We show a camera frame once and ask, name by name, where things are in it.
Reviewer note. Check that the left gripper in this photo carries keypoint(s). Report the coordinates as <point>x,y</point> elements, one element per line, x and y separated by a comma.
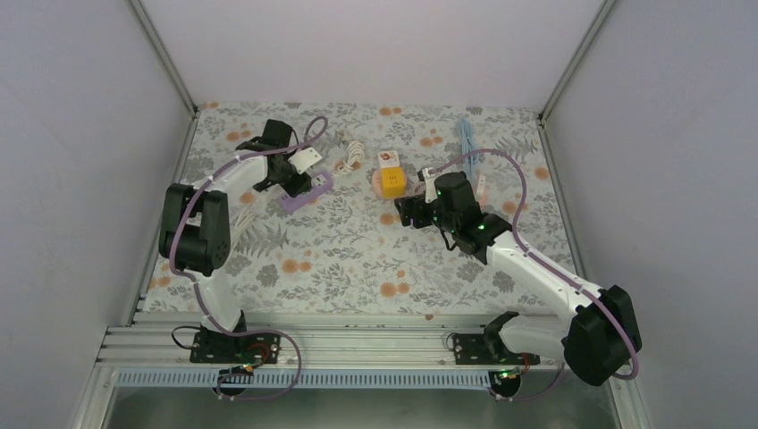
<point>295,189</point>

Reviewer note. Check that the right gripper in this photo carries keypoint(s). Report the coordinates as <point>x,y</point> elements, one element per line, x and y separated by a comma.
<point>406,212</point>

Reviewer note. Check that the yellow cube socket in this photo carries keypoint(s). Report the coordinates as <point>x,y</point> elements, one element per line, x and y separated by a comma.
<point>393,182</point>

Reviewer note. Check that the white cube socket with sticker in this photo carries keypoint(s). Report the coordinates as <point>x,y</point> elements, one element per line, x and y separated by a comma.
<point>388,159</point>

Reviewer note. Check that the white cube adapter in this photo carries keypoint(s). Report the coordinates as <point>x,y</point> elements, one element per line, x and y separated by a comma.
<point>481,183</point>

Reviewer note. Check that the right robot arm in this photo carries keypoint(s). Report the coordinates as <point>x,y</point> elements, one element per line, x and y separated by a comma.
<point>594,330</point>

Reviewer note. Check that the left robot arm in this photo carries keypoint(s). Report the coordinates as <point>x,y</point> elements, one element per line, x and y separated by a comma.
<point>195,236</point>

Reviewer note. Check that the purple power strip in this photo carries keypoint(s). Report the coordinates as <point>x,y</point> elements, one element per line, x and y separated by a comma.
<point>322,183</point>

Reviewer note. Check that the pink round power socket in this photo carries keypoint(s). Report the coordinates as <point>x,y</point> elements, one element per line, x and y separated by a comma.
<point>376,183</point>

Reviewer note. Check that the floral table mat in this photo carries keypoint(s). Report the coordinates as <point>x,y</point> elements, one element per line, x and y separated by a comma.
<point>347,252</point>

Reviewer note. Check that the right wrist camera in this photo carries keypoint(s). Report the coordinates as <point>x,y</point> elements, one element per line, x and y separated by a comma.
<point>427,176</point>

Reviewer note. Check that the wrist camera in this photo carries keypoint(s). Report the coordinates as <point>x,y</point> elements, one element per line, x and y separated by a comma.
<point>427,176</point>
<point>304,159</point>

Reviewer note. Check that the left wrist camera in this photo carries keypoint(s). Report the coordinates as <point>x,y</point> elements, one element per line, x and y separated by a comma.
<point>304,159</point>

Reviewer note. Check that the aluminium rail base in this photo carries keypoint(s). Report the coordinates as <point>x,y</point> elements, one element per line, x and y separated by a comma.
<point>314,351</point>

